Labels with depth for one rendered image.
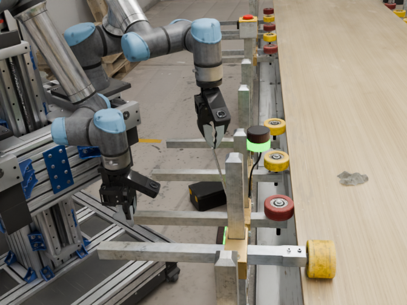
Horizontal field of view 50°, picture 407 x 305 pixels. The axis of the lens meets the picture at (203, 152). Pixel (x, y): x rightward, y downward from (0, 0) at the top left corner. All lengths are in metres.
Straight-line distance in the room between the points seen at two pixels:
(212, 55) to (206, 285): 1.37
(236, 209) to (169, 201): 1.89
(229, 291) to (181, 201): 2.08
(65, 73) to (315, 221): 0.77
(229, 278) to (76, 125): 0.62
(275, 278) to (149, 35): 0.80
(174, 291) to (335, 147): 1.13
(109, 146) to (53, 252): 0.96
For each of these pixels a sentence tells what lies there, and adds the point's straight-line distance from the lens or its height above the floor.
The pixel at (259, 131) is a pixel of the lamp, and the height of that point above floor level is 1.11.
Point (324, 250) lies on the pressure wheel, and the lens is 0.97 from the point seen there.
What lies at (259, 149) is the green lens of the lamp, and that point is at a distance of 1.14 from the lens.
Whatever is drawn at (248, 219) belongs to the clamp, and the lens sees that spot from 1.21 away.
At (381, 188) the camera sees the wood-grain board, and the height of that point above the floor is 0.90.
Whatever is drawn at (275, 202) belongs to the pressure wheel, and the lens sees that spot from 1.22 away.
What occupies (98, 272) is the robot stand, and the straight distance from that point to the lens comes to 2.11.
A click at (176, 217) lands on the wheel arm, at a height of 0.86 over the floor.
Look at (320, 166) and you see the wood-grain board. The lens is 1.39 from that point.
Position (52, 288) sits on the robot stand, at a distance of 2.11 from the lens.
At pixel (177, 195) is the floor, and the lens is 2.86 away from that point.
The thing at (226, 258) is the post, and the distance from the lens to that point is 0.71.
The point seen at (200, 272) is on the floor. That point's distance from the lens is 2.31.
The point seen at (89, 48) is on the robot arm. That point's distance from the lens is 1.68.
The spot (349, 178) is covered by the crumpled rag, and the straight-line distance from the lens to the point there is 1.33.
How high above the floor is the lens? 1.62
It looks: 29 degrees down
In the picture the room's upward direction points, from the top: 4 degrees counter-clockwise
